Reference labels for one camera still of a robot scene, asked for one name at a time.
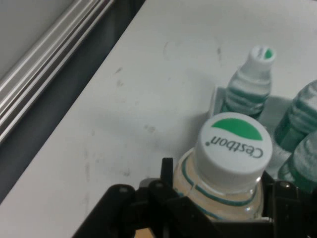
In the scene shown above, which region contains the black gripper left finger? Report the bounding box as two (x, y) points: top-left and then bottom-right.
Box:
(71, 157), (216, 238)

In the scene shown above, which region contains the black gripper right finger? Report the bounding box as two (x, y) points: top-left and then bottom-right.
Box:
(259, 170), (317, 238)

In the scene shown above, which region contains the water bottle with green label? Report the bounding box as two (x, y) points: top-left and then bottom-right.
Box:
(172, 112), (273, 222)
(222, 44), (276, 121)
(277, 130), (317, 194)
(274, 79), (317, 152)

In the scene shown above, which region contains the blue and white cardboard box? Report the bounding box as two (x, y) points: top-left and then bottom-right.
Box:
(207, 85), (293, 179)

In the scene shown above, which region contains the horizontal aluminium frame rail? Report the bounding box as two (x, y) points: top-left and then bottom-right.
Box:
(0, 0), (118, 146)

